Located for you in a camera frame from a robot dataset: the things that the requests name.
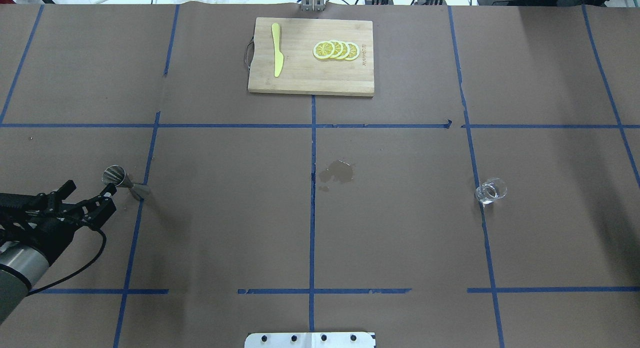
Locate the bamboo cutting board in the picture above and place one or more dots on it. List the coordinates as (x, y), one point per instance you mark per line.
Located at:
(302, 73)

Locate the small clear glass beaker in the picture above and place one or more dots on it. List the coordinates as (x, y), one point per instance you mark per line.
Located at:
(491, 190)

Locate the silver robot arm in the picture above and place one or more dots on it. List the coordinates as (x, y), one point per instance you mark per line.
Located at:
(22, 266)

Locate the lemon slice nearest board edge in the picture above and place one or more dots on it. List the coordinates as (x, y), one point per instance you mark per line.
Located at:
(323, 50)

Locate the steel jigger measuring cup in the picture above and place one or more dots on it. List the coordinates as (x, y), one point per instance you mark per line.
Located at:
(118, 176)

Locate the lemon slice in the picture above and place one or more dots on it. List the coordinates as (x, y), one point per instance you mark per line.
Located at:
(345, 51)
(353, 51)
(336, 48)

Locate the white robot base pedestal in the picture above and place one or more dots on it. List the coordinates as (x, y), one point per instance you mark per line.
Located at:
(312, 340)

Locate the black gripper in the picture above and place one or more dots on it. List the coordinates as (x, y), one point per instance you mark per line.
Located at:
(44, 234)

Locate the yellow plastic knife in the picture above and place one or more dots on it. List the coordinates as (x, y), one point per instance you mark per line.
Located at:
(276, 31)

